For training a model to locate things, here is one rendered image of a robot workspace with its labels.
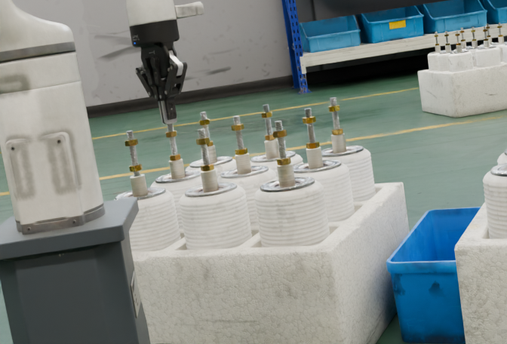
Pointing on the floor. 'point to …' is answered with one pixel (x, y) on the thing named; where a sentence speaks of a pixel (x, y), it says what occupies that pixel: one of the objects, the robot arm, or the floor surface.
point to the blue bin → (430, 277)
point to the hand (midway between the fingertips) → (167, 112)
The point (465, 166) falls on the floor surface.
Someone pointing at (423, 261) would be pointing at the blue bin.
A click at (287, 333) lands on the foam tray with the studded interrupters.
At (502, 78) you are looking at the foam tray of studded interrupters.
